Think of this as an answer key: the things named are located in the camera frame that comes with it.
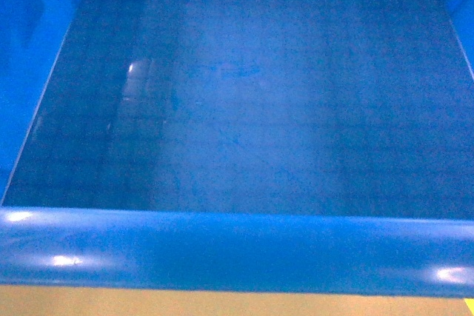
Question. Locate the large blue plastic crate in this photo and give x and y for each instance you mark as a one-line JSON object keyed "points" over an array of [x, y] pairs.
{"points": [[300, 146]]}

